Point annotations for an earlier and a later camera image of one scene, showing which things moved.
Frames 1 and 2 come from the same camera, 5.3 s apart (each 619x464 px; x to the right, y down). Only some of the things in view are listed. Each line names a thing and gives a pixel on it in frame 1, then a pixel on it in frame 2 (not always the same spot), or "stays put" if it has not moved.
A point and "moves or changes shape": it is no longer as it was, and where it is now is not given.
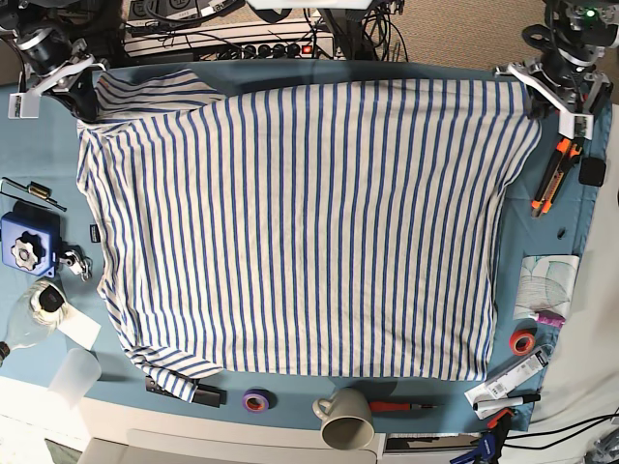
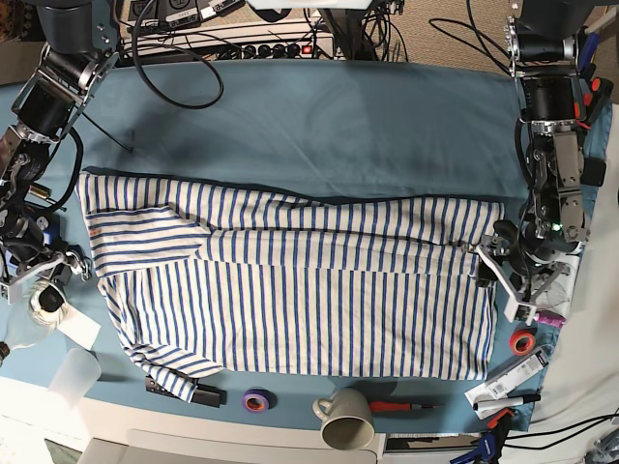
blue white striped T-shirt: (340, 230) moves or changes shape
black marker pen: (506, 402) stays put
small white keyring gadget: (78, 264) stays put
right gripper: (77, 71) → (28, 255)
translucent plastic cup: (75, 376) stays put
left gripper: (575, 95) → (522, 268)
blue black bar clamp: (489, 443) stays put
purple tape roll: (258, 399) stays put
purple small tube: (550, 318) stays put
